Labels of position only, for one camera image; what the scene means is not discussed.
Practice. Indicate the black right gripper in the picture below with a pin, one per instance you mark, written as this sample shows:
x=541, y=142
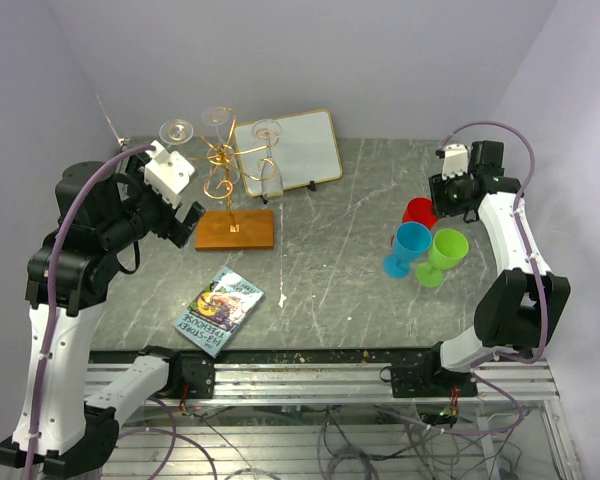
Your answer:
x=438, y=190

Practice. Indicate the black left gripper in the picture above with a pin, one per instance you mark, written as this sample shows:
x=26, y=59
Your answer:
x=170, y=226

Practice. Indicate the red plastic goblet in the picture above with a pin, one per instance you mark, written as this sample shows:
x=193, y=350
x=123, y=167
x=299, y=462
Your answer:
x=420, y=210

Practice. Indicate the clear smooth wine glass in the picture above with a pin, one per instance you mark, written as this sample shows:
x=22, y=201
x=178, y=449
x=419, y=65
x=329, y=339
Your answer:
x=223, y=120

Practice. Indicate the clear ribbed wine glass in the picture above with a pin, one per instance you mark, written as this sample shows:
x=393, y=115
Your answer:
x=176, y=132

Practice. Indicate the blue plastic goblet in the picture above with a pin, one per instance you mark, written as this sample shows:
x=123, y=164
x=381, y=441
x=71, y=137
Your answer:
x=411, y=240

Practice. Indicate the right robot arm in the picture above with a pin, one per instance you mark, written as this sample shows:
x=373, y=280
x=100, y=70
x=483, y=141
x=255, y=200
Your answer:
x=519, y=313

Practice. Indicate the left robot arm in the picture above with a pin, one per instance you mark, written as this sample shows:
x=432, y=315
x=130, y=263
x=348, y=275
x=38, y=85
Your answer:
x=104, y=208

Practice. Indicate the wooden rack base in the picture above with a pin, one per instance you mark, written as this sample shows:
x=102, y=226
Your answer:
x=238, y=230

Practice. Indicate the green plastic goblet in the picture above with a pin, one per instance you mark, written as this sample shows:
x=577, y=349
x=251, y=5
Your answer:
x=448, y=248

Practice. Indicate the colourful treehouse book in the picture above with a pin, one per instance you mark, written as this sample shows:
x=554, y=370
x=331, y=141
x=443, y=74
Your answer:
x=215, y=315

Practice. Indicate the gold framed whiteboard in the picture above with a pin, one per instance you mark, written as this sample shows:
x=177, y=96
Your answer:
x=306, y=152

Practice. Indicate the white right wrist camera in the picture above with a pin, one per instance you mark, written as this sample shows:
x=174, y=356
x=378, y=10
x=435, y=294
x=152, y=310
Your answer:
x=455, y=159

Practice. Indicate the gold wire glass rack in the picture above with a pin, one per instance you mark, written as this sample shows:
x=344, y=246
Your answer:
x=218, y=186

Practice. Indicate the aluminium rail frame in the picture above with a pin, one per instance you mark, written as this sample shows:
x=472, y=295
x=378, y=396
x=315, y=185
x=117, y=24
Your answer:
x=327, y=414

